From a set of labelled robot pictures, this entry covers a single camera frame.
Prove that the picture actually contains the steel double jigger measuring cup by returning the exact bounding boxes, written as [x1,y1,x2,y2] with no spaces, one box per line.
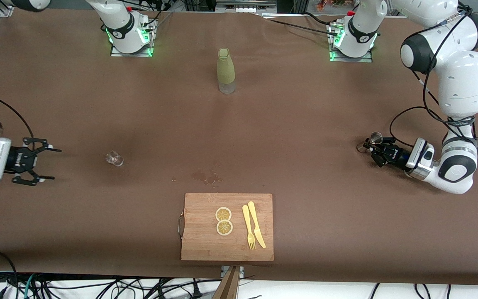
[356,132,383,153]

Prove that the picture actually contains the small clear glass cup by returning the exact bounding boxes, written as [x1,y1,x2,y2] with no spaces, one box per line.
[105,150,124,167]

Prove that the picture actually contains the brown table cover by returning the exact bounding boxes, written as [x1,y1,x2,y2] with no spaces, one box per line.
[0,7,478,286]

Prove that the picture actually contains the yellow plastic knife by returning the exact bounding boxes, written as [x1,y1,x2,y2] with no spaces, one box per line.
[248,201,266,249]

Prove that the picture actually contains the yellow plastic fork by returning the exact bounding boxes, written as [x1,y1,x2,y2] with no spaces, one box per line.
[242,205,256,250]

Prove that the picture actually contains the green sleeved glass bottle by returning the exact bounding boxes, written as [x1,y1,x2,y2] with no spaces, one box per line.
[217,48,236,94]

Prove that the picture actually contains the wooden cutting board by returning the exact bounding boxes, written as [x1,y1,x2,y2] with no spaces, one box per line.
[178,193,274,262]

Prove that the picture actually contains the wooden stick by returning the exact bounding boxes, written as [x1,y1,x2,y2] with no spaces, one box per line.
[213,266,241,299]

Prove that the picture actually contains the grey background device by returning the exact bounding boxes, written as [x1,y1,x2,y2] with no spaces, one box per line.
[216,0,277,14]

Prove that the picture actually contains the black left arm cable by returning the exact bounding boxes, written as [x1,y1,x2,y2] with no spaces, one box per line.
[390,0,478,151]

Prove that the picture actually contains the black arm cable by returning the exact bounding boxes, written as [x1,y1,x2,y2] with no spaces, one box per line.
[390,0,478,151]
[0,90,35,144]

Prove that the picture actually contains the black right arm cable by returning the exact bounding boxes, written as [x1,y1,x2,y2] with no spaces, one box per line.
[0,90,35,144]

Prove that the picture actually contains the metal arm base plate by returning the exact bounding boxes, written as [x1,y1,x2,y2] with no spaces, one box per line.
[328,23,373,63]
[110,19,154,57]

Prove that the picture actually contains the teal cable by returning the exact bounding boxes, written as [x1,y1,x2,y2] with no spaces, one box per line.
[23,275,35,299]

